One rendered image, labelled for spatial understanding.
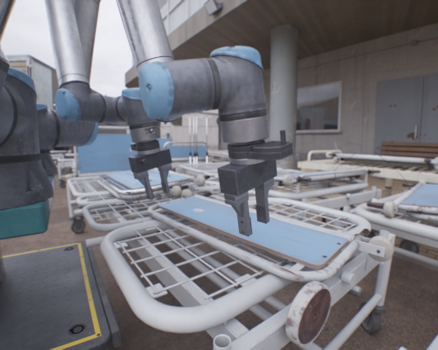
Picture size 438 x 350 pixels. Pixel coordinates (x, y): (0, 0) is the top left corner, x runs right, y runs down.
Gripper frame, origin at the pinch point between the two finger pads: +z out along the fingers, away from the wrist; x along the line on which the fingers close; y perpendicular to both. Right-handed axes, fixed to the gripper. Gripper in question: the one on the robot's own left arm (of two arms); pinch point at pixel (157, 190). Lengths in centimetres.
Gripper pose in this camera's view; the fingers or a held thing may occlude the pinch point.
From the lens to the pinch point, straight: 83.7
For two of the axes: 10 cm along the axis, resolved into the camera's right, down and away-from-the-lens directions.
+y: 6.9, 1.1, -7.1
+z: 1.4, 9.5, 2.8
